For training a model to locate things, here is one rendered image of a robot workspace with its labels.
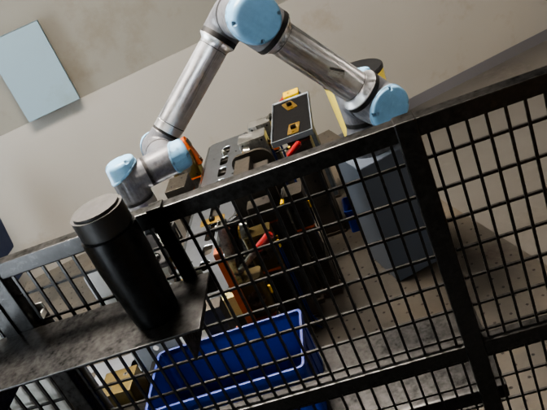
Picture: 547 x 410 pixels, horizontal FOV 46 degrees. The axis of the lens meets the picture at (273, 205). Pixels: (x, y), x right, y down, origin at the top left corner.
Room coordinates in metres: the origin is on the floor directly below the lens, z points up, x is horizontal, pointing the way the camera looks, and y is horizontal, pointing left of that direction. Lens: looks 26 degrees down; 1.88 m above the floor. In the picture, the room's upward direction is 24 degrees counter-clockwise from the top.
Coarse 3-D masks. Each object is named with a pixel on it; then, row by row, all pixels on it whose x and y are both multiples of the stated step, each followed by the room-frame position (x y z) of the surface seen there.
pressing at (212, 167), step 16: (224, 144) 2.54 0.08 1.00; (208, 160) 2.43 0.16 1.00; (208, 176) 2.28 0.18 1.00; (224, 176) 2.22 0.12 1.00; (224, 208) 1.95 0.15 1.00; (192, 224) 1.94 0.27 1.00; (192, 240) 1.83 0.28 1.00; (192, 256) 1.73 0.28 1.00; (208, 256) 1.68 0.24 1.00; (224, 288) 1.48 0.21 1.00
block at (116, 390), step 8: (136, 368) 1.22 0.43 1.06; (112, 376) 1.23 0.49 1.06; (120, 376) 1.21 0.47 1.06; (128, 376) 1.20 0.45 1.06; (128, 384) 1.17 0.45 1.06; (144, 384) 1.21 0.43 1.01; (104, 392) 1.18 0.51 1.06; (112, 392) 1.17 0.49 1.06; (120, 392) 1.16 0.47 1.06; (136, 392) 1.17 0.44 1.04; (112, 400) 1.16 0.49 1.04; (120, 400) 1.16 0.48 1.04; (128, 400) 1.16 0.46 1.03; (136, 400) 1.15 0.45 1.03
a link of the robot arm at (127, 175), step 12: (120, 156) 1.49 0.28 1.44; (132, 156) 1.46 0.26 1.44; (108, 168) 1.45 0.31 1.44; (120, 168) 1.43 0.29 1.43; (132, 168) 1.44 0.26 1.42; (144, 168) 1.44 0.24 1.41; (120, 180) 1.43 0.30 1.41; (132, 180) 1.43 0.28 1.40; (144, 180) 1.43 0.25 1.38; (120, 192) 1.44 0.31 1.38; (132, 192) 1.43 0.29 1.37; (144, 192) 1.44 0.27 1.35; (132, 204) 1.43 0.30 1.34
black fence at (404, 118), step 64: (384, 128) 0.77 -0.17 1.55; (448, 128) 0.76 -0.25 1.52; (512, 128) 0.75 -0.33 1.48; (192, 192) 0.83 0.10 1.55; (320, 192) 0.80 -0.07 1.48; (64, 256) 0.86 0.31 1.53; (448, 256) 0.76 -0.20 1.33; (320, 320) 0.82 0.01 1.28; (448, 320) 0.77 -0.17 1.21; (512, 320) 0.76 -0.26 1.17; (64, 384) 0.88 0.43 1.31; (320, 384) 0.82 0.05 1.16; (384, 384) 0.80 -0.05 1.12
